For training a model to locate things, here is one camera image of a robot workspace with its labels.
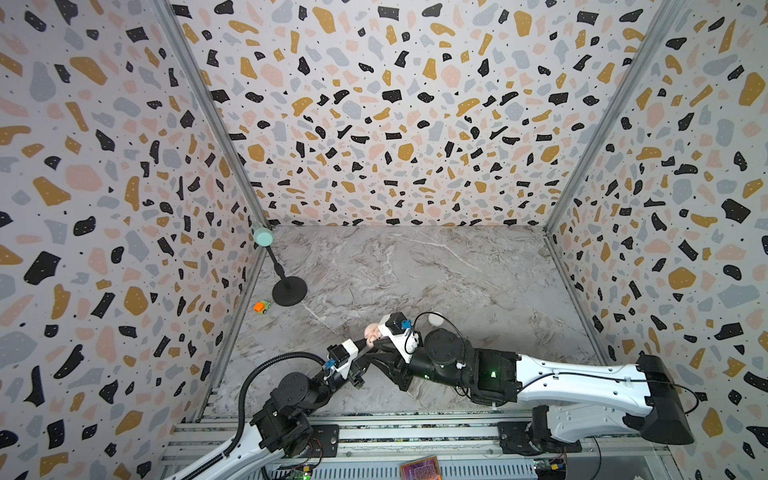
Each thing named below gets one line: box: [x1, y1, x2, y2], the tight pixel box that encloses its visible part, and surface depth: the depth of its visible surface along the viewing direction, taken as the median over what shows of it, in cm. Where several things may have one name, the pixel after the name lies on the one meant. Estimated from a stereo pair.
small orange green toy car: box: [253, 300, 271, 314], surface depth 97 cm
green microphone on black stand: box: [253, 227, 308, 307], surface depth 101 cm
